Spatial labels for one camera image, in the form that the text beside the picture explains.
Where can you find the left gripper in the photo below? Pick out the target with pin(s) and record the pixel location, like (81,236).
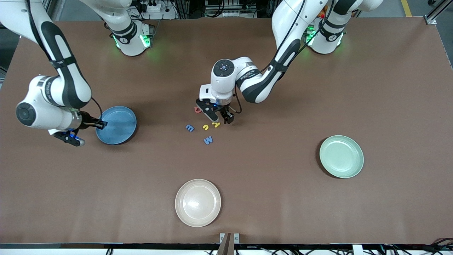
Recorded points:
(225,112)

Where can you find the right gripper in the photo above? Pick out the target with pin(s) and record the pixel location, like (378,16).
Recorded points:
(87,120)

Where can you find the blue capital letter W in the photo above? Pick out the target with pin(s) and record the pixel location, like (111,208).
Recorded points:
(208,140)

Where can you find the blue lowercase letter m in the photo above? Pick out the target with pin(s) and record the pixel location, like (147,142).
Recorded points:
(190,128)

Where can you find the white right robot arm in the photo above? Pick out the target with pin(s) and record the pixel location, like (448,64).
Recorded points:
(67,88)

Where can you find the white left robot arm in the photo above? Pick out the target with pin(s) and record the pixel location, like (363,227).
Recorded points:
(262,85)

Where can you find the blue plate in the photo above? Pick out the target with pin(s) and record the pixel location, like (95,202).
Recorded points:
(120,124)

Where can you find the beige plate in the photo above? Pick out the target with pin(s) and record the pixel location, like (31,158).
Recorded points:
(198,203)

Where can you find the long white power strip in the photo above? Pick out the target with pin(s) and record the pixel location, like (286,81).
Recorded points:
(230,14)

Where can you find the pale green plate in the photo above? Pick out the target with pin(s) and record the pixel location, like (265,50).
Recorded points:
(341,156)

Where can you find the white power strip with plugs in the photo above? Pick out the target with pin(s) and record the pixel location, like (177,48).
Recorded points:
(150,6)

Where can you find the orange packaged items pile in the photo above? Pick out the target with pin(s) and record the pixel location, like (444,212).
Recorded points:
(320,13)

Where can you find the small grey metal bracket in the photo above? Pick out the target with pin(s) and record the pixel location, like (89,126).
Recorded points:
(236,238)
(222,238)

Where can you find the tan camera stand post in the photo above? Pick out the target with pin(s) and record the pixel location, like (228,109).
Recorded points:
(226,246)

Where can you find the aluminium frame profile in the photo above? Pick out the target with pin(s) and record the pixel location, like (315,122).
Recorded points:
(437,12)

